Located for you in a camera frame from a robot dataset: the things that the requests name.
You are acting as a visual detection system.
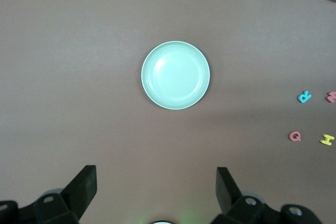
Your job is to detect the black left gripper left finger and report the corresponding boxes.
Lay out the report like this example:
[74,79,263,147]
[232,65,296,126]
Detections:
[0,165,98,224]

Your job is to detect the pale green round plate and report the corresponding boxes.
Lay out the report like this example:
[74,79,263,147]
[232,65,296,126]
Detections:
[141,40,211,110]

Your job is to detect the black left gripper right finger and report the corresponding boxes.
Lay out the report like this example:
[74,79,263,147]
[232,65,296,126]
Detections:
[211,166,322,224]

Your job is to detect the yellow foam letter H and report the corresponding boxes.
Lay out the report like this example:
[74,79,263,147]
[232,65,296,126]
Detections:
[320,134,335,146]

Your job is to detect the pink foam letter Q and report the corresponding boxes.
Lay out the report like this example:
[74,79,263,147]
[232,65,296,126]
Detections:
[288,130,302,142]

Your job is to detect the teal foam letter R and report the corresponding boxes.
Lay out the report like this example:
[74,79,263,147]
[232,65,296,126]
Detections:
[297,90,312,103]

